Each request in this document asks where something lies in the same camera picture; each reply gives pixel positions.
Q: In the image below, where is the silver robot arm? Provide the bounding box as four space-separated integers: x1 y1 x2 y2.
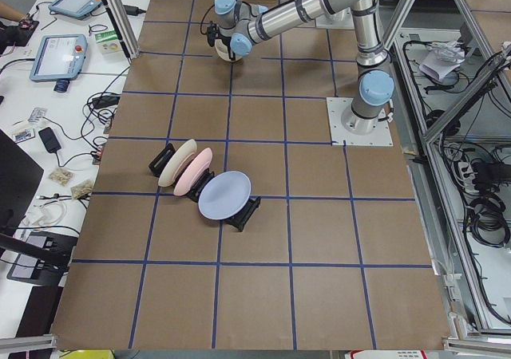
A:
205 0 394 136

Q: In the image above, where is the lavender plate in rack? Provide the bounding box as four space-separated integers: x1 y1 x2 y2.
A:
198 171 252 220

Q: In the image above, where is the pink plate in rack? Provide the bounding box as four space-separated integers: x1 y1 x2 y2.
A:
173 148 212 196

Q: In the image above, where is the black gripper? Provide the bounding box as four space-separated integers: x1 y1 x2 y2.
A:
217 34 237 61

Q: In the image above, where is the black phone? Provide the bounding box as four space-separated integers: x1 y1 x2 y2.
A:
38 127 61 153

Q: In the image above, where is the blue teach pendant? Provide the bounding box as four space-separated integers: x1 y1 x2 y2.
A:
30 34 88 82
49 0 101 19

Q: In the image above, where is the black cable bundle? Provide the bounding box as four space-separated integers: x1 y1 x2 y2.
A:
462 193 511 249

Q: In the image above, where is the cream plate in rack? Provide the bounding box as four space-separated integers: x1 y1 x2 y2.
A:
158 139 197 187

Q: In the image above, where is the black power adapter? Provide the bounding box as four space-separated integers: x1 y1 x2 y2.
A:
91 94 120 110

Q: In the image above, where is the far blue teach pendant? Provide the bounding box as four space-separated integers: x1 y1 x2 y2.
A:
49 0 101 19

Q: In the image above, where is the black plate rack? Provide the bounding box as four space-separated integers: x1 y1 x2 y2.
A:
149 144 261 231

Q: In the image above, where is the aluminium frame post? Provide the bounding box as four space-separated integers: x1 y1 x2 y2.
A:
101 0 140 60

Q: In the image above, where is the white ceramic bowl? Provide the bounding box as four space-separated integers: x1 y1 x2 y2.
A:
214 40 243 62

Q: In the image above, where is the near blue teach pendant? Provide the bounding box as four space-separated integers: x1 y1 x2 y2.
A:
30 34 88 82

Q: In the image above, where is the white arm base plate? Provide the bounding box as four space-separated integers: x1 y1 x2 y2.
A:
315 10 354 30
327 97 394 147

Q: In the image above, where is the green white carton box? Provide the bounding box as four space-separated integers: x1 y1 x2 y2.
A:
94 30 122 55

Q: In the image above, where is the black monitor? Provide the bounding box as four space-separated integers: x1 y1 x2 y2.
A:
1 133 77 286

